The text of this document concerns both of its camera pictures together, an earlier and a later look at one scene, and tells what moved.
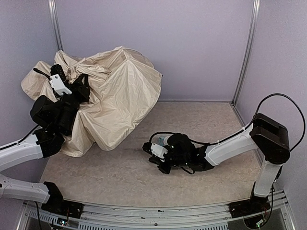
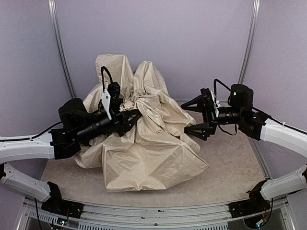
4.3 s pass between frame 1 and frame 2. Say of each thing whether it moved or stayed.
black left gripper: moved
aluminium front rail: stayed
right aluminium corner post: stayed
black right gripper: moved
